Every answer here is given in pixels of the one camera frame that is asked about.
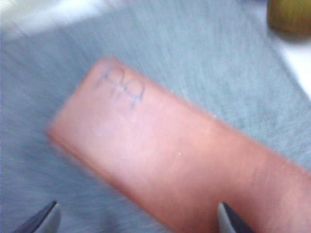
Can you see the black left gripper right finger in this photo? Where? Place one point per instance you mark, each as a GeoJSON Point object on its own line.
{"type": "Point", "coordinates": [233, 222]}

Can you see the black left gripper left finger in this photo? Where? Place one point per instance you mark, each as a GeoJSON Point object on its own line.
{"type": "Point", "coordinates": [42, 221]}

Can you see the brown wooden box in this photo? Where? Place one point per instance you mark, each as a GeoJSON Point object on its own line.
{"type": "Point", "coordinates": [170, 150]}

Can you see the grey fabric laptop sleeve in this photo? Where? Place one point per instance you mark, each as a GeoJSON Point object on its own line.
{"type": "Point", "coordinates": [194, 48]}

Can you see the olive yellow round object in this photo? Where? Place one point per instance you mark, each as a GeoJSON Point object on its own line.
{"type": "Point", "coordinates": [290, 17]}

